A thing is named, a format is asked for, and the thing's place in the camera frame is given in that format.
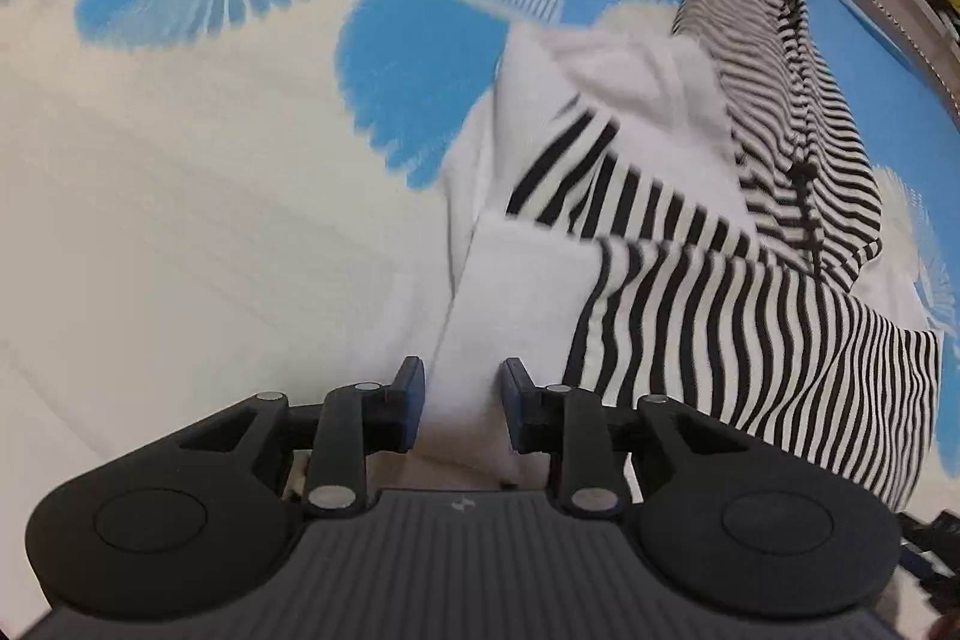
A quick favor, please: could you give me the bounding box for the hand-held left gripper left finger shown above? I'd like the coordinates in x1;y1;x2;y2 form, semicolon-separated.
176;355;426;521

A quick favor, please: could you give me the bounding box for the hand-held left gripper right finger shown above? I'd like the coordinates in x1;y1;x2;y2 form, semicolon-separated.
500;356;725;521

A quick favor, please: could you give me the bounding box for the blue white printed bed sheet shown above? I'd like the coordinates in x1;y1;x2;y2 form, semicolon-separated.
0;0;960;640

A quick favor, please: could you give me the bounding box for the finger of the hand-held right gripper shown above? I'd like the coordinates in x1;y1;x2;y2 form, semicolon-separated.
896;509;960;618

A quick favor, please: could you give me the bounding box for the grey trimmed mattress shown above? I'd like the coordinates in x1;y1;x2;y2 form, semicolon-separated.
816;0;960;124

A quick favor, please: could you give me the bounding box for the black white striped garment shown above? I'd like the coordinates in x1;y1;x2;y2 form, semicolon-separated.
409;0;942;512

